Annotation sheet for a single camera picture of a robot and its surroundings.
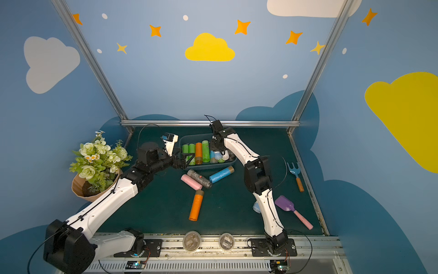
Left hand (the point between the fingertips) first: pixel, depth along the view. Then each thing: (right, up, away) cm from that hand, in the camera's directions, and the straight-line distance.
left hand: (190, 151), depth 76 cm
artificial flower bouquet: (-39, -6, -5) cm, 39 cm away
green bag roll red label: (+5, -1, +28) cm, 28 cm away
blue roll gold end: (+15, -14, +20) cm, 28 cm away
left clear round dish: (+2, -39, -5) cm, 39 cm away
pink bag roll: (-1, -18, +16) cm, 25 cm away
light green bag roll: (-4, -1, +30) cm, 30 cm away
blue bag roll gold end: (+9, -6, +25) cm, 27 cm away
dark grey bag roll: (+3, -16, +17) cm, 23 cm away
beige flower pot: (-52, -17, +2) cm, 55 cm away
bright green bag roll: (+14, -7, +26) cm, 30 cm away
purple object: (+48, -28, +9) cm, 56 cm away
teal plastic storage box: (-5, +7, +37) cm, 38 cm away
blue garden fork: (+59, -13, +24) cm, 65 cm away
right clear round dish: (+17, -39, -5) cm, 43 cm away
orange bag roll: (+2, -28, +9) cm, 30 cm away
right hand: (+13, +2, +24) cm, 27 cm away
